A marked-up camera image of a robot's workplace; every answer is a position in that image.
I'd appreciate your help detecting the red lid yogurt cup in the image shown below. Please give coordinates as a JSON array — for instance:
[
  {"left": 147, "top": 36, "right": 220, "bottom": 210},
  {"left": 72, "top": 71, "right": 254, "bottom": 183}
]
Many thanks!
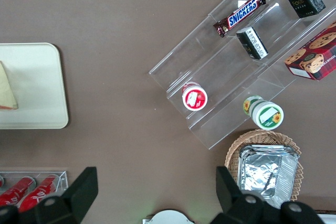
[{"left": 182, "top": 81, "right": 209, "bottom": 112}]

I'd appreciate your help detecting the beige rectangular tray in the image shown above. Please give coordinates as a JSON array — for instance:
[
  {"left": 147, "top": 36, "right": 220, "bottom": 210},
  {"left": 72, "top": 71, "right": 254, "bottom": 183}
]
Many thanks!
[{"left": 0, "top": 42, "right": 70, "bottom": 130}]

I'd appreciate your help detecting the clear acrylic bottle rack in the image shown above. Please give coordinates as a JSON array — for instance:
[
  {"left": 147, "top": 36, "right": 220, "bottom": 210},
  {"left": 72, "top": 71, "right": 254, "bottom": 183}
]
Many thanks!
[{"left": 0, "top": 170, "right": 69, "bottom": 209}]

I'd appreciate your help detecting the triangular sandwich wedge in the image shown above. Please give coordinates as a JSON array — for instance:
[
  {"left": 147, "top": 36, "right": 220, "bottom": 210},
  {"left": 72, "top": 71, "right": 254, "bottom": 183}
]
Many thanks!
[{"left": 0, "top": 60, "right": 19, "bottom": 111}]

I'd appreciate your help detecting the Snickers chocolate bar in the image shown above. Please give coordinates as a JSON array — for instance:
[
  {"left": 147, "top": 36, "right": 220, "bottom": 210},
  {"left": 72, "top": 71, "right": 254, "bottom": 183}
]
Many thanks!
[{"left": 213, "top": 0, "right": 267, "bottom": 38}]

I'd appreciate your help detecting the red cola bottle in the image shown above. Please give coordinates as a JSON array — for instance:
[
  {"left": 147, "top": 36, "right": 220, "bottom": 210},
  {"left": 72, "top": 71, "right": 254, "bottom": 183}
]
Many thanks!
[
  {"left": 0, "top": 177, "right": 37, "bottom": 208},
  {"left": 17, "top": 174, "right": 60, "bottom": 214}
]

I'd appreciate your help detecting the green lid yogurt cup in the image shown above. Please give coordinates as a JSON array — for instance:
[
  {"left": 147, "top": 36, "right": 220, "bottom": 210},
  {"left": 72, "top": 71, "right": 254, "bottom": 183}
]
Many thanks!
[{"left": 242, "top": 95, "right": 285, "bottom": 131}]

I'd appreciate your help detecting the stack of foil containers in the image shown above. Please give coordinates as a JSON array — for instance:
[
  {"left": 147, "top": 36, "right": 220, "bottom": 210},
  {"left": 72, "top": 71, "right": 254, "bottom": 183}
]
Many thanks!
[{"left": 237, "top": 143, "right": 300, "bottom": 209}]

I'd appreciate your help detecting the white rectangular snack bin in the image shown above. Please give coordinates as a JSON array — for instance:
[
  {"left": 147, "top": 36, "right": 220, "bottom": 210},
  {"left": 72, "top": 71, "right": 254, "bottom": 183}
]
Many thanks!
[{"left": 318, "top": 212, "right": 336, "bottom": 224}]

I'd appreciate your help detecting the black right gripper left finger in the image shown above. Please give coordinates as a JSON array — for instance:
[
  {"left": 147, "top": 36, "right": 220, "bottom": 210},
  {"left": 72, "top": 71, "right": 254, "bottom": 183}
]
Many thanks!
[{"left": 0, "top": 166, "right": 99, "bottom": 224}]

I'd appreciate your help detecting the wicker basket with foil containers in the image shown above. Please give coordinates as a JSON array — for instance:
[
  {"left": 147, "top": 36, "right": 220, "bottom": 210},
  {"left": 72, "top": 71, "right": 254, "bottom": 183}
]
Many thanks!
[{"left": 224, "top": 129, "right": 305, "bottom": 209}]

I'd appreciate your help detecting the red tartan cookie box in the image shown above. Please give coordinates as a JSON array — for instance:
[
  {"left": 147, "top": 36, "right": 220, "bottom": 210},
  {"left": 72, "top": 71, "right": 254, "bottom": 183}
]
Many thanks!
[{"left": 284, "top": 20, "right": 336, "bottom": 81}]

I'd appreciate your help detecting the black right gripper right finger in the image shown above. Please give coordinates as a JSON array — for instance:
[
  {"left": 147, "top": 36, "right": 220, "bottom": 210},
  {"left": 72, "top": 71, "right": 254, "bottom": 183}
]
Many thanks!
[{"left": 212, "top": 166, "right": 323, "bottom": 224}]

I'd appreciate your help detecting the clear acrylic stepped shelf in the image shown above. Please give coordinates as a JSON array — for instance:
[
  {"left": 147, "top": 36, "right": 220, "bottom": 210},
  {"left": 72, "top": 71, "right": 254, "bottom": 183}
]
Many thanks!
[{"left": 148, "top": 0, "right": 336, "bottom": 151}]

